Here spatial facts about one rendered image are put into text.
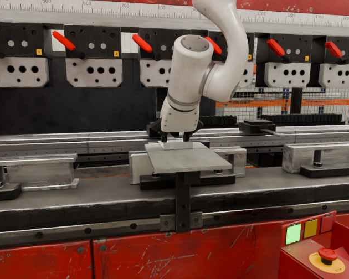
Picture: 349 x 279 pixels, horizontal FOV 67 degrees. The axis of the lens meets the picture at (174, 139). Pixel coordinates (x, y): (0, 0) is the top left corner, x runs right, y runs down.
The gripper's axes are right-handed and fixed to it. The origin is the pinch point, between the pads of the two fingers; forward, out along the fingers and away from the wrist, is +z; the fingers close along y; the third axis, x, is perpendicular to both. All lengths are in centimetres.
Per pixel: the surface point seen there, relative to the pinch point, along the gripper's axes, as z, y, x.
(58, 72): 20, 44, -58
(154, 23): -23.4, 5.6, -23.1
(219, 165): -12.0, -6.1, 17.8
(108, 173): 160, 30, -88
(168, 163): -9.6, 5.2, 15.0
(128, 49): 212, 0, -379
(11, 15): -23, 42, -23
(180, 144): -2.1, -0.8, 3.9
